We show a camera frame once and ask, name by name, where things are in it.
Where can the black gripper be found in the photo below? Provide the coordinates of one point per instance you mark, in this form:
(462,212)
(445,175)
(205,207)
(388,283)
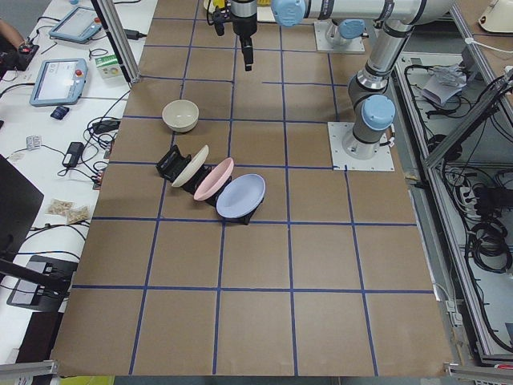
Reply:
(244,23)

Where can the blue plate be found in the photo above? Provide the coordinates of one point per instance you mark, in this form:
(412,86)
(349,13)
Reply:
(241,196)

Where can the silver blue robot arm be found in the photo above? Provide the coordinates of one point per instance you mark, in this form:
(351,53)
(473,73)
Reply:
(398,19)

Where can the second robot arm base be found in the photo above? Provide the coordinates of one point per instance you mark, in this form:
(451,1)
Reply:
(343,31)

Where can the cream round plate far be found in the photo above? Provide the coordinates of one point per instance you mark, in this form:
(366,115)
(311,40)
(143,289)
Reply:
(210,5)

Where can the pink plate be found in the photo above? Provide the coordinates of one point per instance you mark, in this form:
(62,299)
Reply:
(213,182)

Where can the white tray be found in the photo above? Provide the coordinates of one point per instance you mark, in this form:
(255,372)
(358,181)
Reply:
(265,14)

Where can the beige bowl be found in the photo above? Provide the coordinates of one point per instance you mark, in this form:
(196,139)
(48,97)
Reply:
(181,115)

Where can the green white small box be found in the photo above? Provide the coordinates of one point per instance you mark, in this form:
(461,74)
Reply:
(108,66)

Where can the black dish rack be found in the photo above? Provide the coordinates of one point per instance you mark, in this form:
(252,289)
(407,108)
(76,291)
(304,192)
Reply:
(173,163)

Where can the far blue teach pendant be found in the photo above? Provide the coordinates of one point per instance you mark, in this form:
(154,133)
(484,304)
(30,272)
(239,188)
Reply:
(79,26)

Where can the blue teach pendant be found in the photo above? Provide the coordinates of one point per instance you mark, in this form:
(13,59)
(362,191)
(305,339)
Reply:
(59,82)
(79,26)

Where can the near blue teach pendant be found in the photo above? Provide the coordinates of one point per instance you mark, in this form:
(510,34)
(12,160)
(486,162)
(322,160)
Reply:
(59,82)

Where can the black power adapter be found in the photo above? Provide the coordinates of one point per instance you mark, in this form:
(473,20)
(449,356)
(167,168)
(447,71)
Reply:
(73,154)

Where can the bag of wooden pieces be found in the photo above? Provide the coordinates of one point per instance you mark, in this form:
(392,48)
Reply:
(67,209)

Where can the black monitor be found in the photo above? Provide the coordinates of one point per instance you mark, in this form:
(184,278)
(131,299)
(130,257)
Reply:
(20,203)

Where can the black monitor stand base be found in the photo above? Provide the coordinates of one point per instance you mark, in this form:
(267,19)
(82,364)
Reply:
(42,284)

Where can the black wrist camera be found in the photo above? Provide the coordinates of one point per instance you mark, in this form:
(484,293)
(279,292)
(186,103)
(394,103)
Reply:
(220,17)

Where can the aluminium frame post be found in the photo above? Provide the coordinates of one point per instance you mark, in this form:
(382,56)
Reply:
(111,23)

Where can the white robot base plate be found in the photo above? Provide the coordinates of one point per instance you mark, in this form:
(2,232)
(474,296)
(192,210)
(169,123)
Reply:
(348,154)

